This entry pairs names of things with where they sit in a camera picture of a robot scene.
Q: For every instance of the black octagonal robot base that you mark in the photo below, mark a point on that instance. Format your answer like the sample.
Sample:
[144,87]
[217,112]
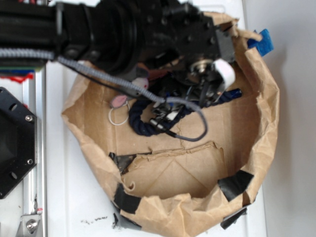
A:
[17,142]

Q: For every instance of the navy blue rope toy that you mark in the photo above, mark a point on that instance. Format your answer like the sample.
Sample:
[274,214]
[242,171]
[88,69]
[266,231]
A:
[147,129]

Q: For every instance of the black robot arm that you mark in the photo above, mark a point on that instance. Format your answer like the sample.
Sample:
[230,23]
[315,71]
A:
[124,38]

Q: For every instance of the white plastic bin lid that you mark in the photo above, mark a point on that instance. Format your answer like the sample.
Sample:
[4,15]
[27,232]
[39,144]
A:
[76,204]

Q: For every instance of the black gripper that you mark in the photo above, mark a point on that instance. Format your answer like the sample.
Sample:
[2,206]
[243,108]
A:
[181,36]

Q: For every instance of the brown paper bag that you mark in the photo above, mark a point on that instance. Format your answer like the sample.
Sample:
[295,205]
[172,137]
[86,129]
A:
[176,188]

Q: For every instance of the blue tape piece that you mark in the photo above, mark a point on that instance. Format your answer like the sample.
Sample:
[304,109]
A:
[264,46]

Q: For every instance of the aluminium extrusion rail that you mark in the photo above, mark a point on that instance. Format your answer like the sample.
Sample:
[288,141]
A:
[33,222]

